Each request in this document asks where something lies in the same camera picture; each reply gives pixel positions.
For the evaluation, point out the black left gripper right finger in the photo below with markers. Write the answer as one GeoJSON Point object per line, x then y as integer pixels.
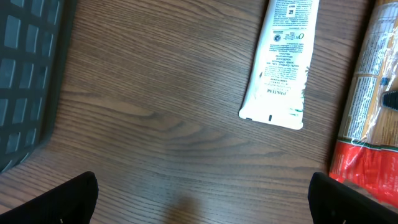
{"type": "Point", "coordinates": [332, 202]}

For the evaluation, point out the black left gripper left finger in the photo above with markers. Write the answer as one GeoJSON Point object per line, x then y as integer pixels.
{"type": "Point", "coordinates": [72, 202]}

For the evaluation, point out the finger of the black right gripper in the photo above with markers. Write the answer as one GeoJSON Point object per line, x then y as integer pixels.
{"type": "Point", "coordinates": [389, 100]}

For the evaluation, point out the orange biscuit roll pack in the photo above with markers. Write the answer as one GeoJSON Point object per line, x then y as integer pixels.
{"type": "Point", "coordinates": [366, 148]}

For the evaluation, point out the white tube with gold cap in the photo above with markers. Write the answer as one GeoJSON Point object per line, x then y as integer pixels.
{"type": "Point", "coordinates": [275, 92]}

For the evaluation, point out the grey plastic mesh basket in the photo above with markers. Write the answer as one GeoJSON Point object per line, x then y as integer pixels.
{"type": "Point", "coordinates": [35, 36]}

